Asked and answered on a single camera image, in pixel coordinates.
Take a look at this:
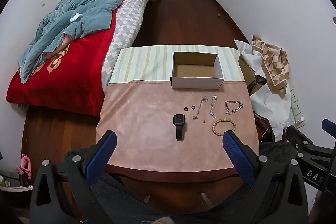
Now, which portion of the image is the checkered mattress sheet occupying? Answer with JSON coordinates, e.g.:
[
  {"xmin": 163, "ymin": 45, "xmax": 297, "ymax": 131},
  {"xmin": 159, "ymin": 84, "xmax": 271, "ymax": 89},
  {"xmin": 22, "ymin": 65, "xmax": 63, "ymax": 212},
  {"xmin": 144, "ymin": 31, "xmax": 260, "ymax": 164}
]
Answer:
[{"xmin": 101, "ymin": 0, "xmax": 149, "ymax": 92}]

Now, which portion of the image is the pink slipper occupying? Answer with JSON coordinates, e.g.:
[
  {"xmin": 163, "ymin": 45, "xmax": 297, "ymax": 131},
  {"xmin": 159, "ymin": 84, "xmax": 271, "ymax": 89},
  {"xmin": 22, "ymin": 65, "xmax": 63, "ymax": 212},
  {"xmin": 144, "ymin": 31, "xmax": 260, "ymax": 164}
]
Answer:
[{"xmin": 17, "ymin": 154, "xmax": 32, "ymax": 180}]

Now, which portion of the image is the white cardboard box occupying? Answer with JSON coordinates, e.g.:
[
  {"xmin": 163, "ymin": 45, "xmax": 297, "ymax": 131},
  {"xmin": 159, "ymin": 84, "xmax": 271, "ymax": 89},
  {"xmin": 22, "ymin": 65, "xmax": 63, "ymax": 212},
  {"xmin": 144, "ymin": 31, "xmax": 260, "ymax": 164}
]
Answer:
[{"xmin": 170, "ymin": 52, "xmax": 224, "ymax": 90}]

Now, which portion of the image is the brown geometric patterned bag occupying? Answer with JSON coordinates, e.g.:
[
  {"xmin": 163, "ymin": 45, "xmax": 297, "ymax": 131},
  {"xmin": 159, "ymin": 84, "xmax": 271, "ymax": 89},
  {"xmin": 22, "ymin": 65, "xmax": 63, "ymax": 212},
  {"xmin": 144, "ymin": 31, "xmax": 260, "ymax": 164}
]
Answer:
[{"xmin": 252, "ymin": 35, "xmax": 289, "ymax": 98}]

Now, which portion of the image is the wooden bead bracelet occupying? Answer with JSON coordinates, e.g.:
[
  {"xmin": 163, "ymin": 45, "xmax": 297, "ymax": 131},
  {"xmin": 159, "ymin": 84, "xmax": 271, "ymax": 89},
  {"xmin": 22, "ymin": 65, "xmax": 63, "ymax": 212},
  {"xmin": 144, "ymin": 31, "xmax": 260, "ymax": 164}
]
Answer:
[{"xmin": 211, "ymin": 118, "xmax": 237, "ymax": 137}]

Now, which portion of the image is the white wall power socket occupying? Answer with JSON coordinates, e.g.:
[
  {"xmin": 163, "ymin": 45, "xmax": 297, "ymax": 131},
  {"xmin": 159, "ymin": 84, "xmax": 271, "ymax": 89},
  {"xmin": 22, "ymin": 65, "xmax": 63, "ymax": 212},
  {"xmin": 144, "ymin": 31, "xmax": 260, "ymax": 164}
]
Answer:
[{"xmin": 289, "ymin": 83, "xmax": 305, "ymax": 128}]

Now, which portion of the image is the black smartwatch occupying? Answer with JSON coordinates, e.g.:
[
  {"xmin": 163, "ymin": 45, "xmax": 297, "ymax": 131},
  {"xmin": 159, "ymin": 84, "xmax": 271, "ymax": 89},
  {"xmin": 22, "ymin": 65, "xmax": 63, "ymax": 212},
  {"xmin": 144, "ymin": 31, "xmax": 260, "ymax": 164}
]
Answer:
[{"xmin": 173, "ymin": 114, "xmax": 186, "ymax": 141}]

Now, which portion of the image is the red bed blanket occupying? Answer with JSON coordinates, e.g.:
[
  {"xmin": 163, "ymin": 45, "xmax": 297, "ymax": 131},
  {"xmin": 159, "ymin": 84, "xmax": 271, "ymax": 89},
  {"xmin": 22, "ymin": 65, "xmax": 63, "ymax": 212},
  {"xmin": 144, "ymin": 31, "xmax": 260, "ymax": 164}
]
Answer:
[{"xmin": 6, "ymin": 0, "xmax": 124, "ymax": 117}]

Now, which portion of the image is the silver chain necklace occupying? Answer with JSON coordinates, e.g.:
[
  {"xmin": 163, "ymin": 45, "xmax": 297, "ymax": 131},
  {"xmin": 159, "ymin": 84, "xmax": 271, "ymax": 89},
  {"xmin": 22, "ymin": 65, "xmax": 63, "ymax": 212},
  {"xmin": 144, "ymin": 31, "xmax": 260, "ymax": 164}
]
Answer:
[
  {"xmin": 192, "ymin": 96, "xmax": 209, "ymax": 120},
  {"xmin": 208, "ymin": 94, "xmax": 218, "ymax": 119}
]

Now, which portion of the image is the striped green beige cloth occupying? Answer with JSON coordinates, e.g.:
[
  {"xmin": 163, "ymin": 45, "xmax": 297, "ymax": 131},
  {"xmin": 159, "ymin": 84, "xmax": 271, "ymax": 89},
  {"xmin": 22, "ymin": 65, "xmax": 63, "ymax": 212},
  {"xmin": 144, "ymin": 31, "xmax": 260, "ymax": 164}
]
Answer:
[{"xmin": 109, "ymin": 45, "xmax": 244, "ymax": 84}]

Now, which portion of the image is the silver chain bracelet loop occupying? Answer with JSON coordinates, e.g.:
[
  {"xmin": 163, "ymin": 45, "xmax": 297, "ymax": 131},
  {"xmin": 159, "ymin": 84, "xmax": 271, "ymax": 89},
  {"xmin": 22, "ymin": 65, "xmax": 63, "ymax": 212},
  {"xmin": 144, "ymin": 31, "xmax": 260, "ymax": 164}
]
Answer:
[{"xmin": 224, "ymin": 100, "xmax": 244, "ymax": 115}]

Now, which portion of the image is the teal blue quilt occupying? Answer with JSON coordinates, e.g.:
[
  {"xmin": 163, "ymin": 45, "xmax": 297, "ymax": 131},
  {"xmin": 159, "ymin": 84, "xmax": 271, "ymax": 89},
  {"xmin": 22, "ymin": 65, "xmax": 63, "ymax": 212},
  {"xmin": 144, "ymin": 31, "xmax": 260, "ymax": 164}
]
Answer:
[{"xmin": 18, "ymin": 0, "xmax": 122, "ymax": 84}]

